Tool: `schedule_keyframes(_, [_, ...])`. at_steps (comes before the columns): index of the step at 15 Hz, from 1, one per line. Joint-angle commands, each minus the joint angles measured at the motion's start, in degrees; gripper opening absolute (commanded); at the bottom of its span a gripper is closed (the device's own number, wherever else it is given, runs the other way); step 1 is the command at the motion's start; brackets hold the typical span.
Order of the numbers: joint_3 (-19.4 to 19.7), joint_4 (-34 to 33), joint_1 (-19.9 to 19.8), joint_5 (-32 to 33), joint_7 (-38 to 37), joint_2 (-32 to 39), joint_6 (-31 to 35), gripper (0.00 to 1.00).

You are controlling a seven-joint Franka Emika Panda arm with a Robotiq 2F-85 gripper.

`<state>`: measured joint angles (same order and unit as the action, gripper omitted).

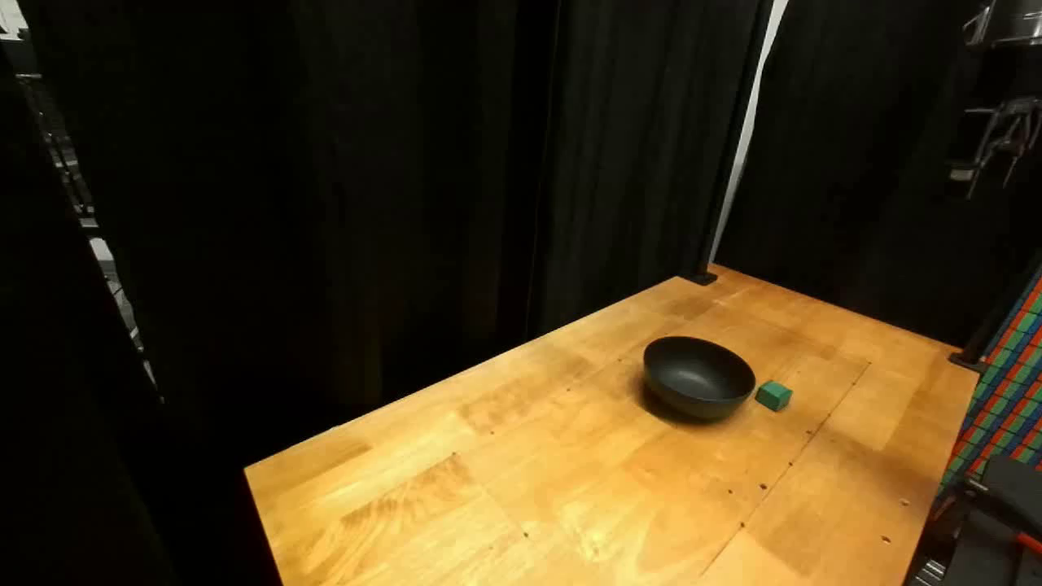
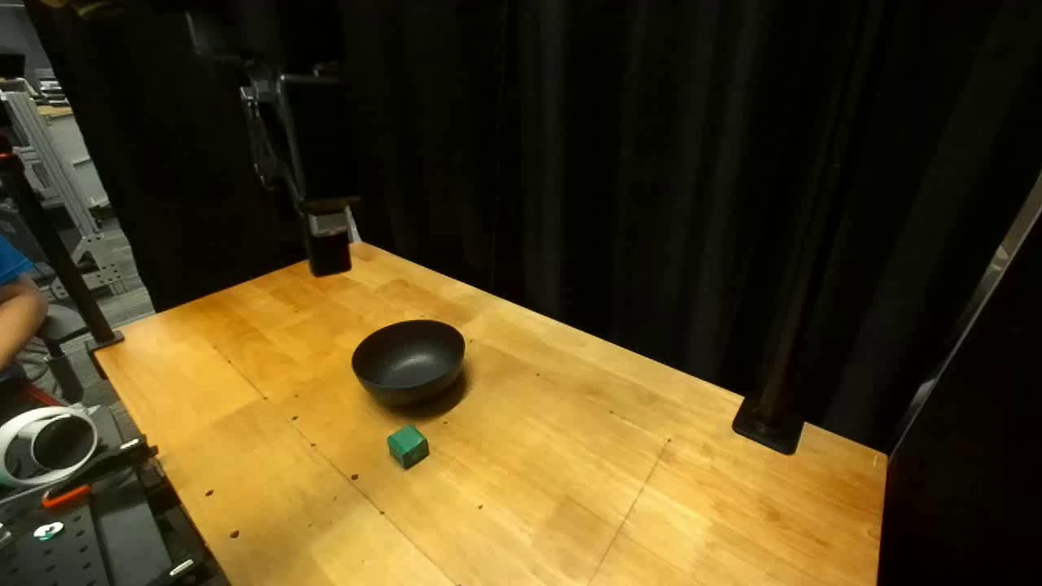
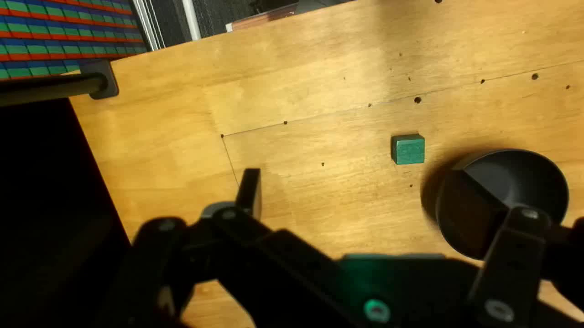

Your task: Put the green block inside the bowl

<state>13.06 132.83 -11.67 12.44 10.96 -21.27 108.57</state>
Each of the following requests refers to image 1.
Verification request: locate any black bowl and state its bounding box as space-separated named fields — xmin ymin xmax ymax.
xmin=640 ymin=336 xmax=756 ymax=419

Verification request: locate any small green block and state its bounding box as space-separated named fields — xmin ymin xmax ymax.
xmin=756 ymin=382 xmax=791 ymax=410

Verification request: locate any black clamp on table edge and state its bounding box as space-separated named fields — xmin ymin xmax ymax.
xmin=684 ymin=267 xmax=717 ymax=287

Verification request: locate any black curtain backdrop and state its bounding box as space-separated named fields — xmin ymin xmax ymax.
xmin=0 ymin=0 xmax=1039 ymax=586

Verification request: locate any white vertical pole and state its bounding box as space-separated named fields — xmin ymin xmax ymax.
xmin=705 ymin=0 xmax=791 ymax=259

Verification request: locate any colourful checkered board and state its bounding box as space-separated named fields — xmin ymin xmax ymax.
xmin=941 ymin=271 xmax=1042 ymax=487

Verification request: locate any black equipment at lower right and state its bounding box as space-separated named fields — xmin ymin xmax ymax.
xmin=903 ymin=460 xmax=1042 ymax=586

